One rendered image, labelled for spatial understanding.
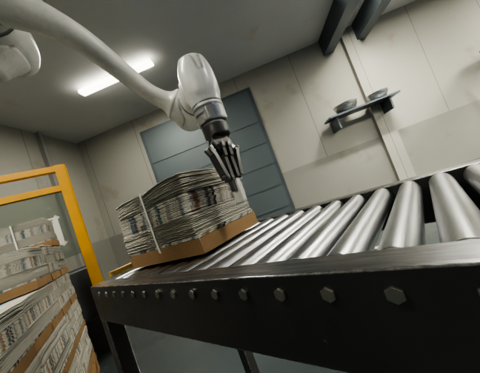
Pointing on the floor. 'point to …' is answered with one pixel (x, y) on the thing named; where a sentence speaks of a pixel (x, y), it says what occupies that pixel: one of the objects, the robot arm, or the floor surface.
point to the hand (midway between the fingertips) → (238, 190)
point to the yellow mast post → (78, 224)
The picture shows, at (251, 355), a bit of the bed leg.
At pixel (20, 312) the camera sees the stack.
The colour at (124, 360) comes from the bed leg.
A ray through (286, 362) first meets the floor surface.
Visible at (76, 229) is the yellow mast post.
